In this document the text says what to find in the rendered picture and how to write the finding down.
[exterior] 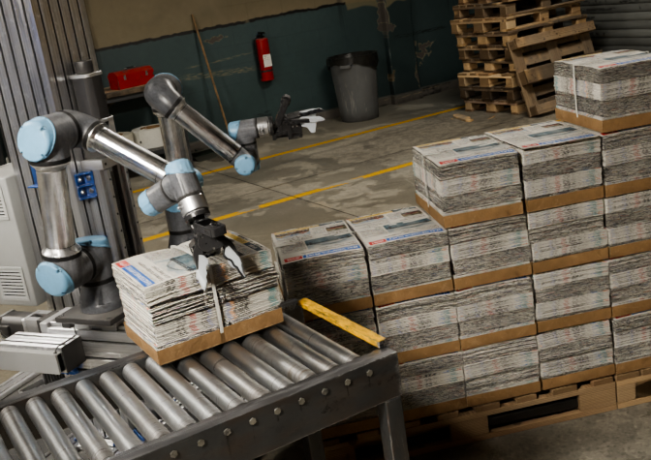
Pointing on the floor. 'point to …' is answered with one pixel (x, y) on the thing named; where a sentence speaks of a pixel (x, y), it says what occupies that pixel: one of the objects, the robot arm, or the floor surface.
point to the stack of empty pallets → (501, 9)
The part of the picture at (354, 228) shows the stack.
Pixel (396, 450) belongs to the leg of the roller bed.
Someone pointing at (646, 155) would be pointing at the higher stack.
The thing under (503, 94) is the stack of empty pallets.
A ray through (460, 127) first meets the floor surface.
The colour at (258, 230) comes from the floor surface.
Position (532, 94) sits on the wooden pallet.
